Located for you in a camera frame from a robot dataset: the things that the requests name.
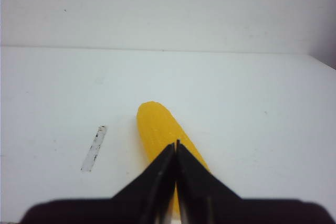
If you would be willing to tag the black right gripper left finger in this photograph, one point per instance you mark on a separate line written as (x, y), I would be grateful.
(147, 199)

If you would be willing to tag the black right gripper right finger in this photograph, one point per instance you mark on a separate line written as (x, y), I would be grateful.
(202, 197)

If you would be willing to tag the yellow corn cob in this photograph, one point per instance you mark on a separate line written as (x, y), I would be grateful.
(157, 128)

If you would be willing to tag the vertical clear tape strip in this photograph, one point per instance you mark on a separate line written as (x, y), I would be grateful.
(94, 149)

